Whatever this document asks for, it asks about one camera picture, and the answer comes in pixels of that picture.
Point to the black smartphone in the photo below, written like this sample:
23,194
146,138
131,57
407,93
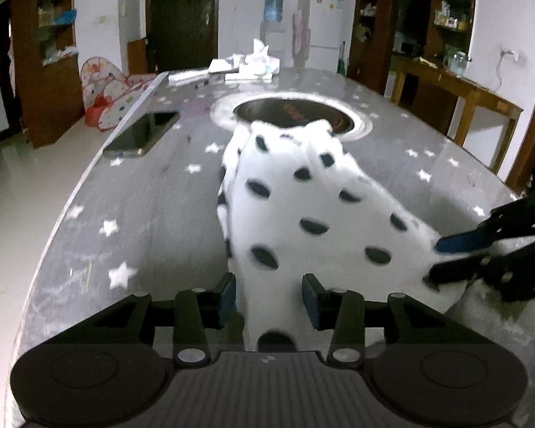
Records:
145,133

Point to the white black-dotted garment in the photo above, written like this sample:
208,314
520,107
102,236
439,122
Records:
294,196

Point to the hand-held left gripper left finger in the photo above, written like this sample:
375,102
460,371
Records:
227,301

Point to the blue water bottle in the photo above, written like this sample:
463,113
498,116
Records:
274,9

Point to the glass jar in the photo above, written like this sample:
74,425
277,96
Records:
457,62

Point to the round built-in induction cooktop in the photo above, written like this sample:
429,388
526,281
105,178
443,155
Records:
285,109

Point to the brown wooden board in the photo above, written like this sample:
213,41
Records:
138,55

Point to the dark wooden door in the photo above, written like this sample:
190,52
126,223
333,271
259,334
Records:
183,18

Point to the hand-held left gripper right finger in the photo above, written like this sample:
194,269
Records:
311,303

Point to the white refrigerator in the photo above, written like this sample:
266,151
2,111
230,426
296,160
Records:
323,26

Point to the white flat box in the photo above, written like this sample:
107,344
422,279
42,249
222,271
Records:
225,66

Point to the dark wooden display shelf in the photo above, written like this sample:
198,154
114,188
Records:
410,22

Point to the wooden side table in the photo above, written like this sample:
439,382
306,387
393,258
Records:
468,93

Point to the white water dispenser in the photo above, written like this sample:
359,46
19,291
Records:
274,42

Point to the brown wooden shelf unit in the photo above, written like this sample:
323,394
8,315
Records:
49,76

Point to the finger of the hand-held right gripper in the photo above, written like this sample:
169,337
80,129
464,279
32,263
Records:
466,240
468,267

